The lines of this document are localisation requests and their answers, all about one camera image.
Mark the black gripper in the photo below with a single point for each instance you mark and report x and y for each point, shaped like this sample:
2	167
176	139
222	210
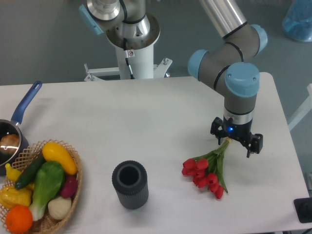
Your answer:
222	128

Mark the green bok choy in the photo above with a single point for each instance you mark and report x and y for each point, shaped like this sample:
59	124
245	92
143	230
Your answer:
48	182

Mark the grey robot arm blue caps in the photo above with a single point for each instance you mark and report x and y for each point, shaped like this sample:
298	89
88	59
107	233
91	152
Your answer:
226	70

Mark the green cucumber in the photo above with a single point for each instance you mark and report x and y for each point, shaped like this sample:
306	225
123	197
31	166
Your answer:
29	173

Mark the black device at table edge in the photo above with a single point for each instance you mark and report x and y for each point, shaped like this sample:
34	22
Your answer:
303	207

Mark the purple red onion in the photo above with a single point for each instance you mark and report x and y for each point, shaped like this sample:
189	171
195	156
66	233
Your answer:
70	187

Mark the white frame at right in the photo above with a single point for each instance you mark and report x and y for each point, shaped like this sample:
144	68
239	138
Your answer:
302	110

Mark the dark grey ribbed vase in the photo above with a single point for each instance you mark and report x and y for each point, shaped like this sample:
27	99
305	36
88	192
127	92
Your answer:
130	182

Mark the red tulip bouquet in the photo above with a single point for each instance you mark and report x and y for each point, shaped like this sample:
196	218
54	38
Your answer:
207	170

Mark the white garlic bulb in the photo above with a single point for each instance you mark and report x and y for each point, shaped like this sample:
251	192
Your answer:
59	207

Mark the small yellow banana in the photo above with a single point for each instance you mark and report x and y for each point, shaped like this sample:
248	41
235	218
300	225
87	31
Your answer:
12	173

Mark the brown bread in pan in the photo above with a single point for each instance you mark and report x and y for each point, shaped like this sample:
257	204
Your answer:
9	144

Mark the orange fruit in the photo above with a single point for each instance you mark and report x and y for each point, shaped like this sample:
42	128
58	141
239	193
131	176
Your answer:
19	219

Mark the blue translucent bag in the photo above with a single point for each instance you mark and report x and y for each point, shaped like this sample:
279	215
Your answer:
297	23

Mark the blue handled saucepan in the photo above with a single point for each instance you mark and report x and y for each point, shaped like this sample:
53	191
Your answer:
12	126

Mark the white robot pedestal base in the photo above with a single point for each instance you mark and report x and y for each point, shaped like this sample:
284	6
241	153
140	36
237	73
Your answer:
134	47

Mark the yellow bell pepper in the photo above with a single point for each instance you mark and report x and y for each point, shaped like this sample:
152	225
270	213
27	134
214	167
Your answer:
11	197

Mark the yellow squash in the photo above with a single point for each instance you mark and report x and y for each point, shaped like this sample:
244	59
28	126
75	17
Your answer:
55	152

